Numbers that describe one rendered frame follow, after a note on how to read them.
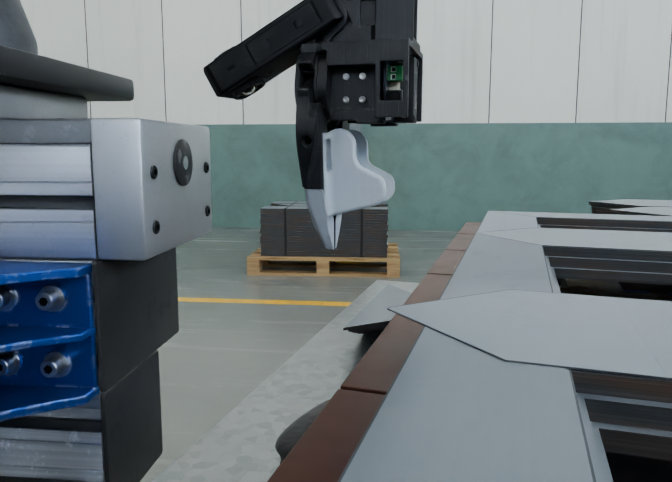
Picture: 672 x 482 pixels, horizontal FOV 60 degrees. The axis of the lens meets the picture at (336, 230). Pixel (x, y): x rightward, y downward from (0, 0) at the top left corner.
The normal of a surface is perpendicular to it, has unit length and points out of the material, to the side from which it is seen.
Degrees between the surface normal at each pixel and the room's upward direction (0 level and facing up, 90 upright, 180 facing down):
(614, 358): 1
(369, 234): 90
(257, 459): 0
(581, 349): 1
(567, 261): 90
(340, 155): 93
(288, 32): 92
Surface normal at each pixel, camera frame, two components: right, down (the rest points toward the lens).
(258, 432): 0.00, -0.99
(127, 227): -0.11, 0.14
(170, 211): 0.99, 0.01
